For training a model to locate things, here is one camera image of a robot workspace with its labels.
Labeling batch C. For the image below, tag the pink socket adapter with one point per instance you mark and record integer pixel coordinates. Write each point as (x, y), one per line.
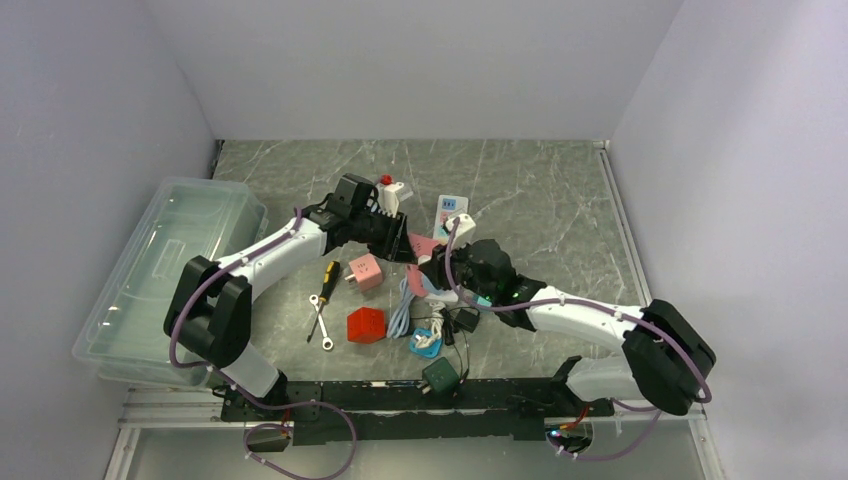
(364, 272)

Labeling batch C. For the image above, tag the dark green cube socket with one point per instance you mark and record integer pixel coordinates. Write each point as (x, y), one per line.
(439, 378)

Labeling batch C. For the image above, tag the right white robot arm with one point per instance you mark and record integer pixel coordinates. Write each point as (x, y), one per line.
(656, 355)

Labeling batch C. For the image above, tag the teal green charger plug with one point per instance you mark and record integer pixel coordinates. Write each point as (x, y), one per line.
(482, 301)

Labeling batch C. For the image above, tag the black yellow screwdriver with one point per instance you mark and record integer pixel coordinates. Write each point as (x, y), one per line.
(330, 281)

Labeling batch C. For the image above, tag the clear plastic storage bin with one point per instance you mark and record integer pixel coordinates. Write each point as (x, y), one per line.
(123, 337)

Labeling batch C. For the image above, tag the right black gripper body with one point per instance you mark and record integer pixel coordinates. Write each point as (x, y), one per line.
(461, 267)

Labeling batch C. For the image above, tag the white multicolour power strip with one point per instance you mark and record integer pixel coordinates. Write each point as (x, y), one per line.
(447, 204)

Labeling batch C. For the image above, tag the silver ratchet wrench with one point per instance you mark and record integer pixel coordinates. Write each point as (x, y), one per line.
(319, 324)

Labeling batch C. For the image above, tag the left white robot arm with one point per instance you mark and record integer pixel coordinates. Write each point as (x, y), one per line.
(208, 322)

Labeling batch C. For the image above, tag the teal blue plug adapter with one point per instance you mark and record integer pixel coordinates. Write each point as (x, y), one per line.
(425, 344)

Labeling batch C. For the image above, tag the light blue charger plug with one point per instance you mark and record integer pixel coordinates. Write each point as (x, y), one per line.
(429, 287)

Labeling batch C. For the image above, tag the pink triangular power strip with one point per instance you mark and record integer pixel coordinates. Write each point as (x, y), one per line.
(423, 247)

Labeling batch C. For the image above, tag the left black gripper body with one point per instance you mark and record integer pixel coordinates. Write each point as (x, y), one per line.
(375, 231)

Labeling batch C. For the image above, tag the red cube socket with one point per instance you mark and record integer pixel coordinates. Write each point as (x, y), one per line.
(366, 325)

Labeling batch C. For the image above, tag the black aluminium base frame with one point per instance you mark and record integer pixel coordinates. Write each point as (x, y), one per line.
(335, 411)

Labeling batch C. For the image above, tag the black charger with thin cable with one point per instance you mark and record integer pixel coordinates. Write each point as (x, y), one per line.
(462, 321)

